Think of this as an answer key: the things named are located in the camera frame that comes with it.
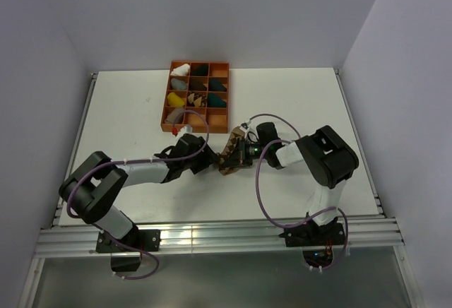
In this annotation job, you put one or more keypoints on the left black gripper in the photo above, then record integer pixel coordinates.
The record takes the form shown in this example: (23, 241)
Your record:
(207, 157)

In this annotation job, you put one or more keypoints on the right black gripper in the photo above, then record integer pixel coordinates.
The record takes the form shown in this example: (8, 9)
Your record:
(235, 158)

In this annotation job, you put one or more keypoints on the brown argyle sock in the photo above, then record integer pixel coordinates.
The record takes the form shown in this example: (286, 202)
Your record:
(236, 134)

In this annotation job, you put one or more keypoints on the tan sock with maroon cuff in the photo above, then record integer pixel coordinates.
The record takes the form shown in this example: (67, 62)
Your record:
(175, 116)

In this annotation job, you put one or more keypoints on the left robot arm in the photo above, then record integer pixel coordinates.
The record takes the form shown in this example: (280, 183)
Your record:
(93, 187)

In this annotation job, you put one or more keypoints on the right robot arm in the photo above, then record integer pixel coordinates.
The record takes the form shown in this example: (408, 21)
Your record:
(330, 161)

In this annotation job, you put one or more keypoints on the teal rolled sock lower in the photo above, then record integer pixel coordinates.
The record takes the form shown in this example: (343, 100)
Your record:
(215, 101)

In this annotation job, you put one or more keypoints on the teal rolled sock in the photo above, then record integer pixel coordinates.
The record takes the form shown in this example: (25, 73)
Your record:
(216, 85)
(215, 101)

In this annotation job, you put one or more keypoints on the argyle rolled sock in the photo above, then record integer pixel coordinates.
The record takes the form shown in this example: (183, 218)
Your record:
(196, 100)

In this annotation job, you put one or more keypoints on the orange wooden compartment tray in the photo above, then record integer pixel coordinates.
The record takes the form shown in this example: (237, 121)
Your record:
(199, 117)

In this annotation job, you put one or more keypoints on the yellow rolled sock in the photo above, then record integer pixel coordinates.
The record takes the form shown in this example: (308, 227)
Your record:
(176, 99)

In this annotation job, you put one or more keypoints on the teal rolled sock upper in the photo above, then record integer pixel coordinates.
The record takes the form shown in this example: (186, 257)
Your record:
(216, 85)

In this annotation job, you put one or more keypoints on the dark brown rolled sock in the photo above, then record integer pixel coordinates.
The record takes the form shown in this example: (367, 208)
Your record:
(197, 84)

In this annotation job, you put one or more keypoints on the grey rolled sock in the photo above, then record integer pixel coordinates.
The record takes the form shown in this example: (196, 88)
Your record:
(178, 84)

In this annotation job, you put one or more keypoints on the dark green rolled sock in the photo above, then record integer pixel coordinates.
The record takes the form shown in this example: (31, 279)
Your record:
(199, 69)

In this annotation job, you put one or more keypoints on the white rolled sock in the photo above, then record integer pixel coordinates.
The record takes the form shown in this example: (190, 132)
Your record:
(182, 70)

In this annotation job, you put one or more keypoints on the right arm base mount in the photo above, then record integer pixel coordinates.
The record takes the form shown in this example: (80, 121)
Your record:
(311, 235)

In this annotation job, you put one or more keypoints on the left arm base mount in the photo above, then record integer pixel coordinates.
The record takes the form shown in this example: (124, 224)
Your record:
(128, 253)

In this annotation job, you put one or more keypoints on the aluminium table frame rail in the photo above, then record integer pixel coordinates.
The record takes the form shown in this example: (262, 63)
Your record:
(204, 238)

